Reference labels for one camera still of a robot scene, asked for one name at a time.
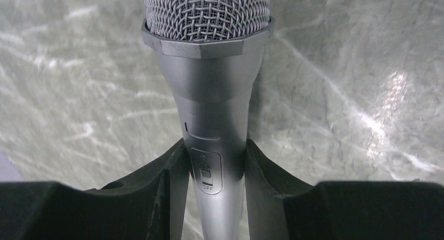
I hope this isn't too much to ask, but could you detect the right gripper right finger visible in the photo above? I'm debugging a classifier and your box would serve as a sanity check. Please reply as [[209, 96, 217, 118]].
[[245, 140, 443, 239]]

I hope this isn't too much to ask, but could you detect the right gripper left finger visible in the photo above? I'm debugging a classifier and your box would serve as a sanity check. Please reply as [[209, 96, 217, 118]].
[[1, 140, 190, 239]]

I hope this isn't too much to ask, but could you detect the silver microphone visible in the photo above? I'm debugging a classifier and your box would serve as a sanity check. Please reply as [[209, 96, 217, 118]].
[[141, 0, 275, 239]]

